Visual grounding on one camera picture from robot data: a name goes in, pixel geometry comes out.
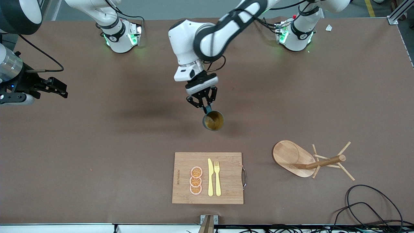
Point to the wooden cutting board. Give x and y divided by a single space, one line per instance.
226 174

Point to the aluminium frame profile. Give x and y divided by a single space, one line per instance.
396 16

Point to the dark teal cup yellow inside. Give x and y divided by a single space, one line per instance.
213 121

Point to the brown post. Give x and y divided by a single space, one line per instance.
207 226

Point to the wooden cup rack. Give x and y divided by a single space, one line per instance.
291 157

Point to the yellow plastic knife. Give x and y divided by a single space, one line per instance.
210 181

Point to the grey metal bracket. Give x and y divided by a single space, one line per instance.
216 219

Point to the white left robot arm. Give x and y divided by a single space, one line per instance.
213 38

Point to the yellow plastic fork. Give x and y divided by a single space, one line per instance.
218 184

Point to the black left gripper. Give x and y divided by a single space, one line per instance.
202 92

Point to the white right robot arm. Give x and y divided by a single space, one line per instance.
118 40

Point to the white table edge rail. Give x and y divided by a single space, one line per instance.
64 228

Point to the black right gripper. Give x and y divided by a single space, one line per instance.
26 83

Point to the white paper scrap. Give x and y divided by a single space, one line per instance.
329 27

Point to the orange slice toy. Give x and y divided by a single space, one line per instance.
195 190
195 182
196 172

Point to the brown table cover mat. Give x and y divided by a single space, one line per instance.
129 145

